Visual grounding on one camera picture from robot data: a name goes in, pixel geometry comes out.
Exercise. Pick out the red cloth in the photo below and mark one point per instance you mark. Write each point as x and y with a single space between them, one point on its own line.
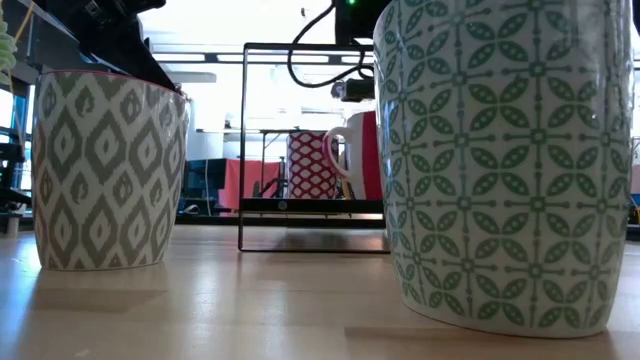
250 180

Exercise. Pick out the white mug green leaf pattern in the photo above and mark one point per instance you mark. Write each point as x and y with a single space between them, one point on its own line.
505 165

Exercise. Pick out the white column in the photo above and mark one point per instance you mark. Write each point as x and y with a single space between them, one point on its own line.
205 130

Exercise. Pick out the black metal rack wooden shelf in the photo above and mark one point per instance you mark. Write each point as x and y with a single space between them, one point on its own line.
310 205

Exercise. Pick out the dark background box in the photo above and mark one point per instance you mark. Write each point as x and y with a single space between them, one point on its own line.
200 180

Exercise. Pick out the white mug red stripe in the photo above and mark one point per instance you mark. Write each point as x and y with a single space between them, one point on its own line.
367 155

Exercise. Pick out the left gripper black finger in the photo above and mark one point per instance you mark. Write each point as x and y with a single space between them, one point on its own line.
145 62

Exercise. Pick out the black table frame rail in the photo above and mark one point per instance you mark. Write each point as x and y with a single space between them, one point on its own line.
210 219

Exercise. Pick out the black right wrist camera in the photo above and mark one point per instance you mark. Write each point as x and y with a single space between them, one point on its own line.
355 90

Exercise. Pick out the red white lattice mug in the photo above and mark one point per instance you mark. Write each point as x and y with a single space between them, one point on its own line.
310 165

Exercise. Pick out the grey diamond mug red rim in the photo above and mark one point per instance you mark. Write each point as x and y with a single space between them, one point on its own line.
105 170

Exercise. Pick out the pale green knitted object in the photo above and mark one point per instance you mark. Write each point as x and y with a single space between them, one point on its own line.
6 50

